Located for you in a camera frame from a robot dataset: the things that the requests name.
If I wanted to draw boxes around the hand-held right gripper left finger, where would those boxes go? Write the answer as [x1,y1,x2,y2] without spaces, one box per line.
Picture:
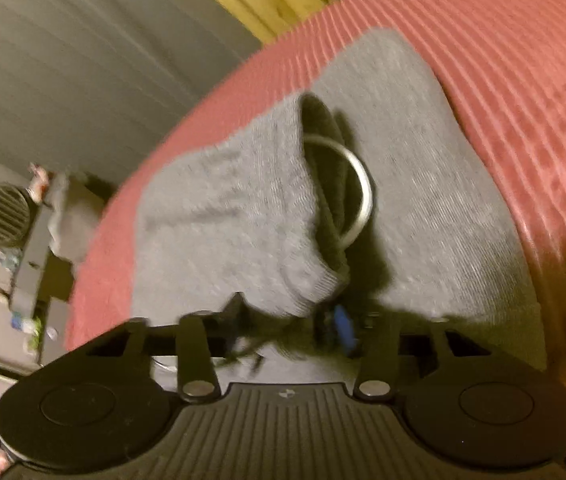
[87,292,248,404]

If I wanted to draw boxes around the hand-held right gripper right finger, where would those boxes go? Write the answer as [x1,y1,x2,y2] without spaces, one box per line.
[314,306,490,402]

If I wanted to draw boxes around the grey pants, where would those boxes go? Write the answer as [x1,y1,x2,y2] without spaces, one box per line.
[130,27,548,411]

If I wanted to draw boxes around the dark cabinet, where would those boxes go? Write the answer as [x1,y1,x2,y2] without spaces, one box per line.
[9,174,116,363]

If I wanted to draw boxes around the pale grey cloth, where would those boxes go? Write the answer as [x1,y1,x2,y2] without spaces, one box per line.
[44,170,98,265]

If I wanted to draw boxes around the round slatted grille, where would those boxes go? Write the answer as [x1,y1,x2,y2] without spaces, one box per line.
[0,183,34,250]

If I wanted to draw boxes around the pink ribbed blanket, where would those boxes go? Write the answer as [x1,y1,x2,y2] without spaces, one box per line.
[63,0,566,441]

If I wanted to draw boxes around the grey curtain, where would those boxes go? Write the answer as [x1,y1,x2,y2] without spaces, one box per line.
[0,0,266,173]

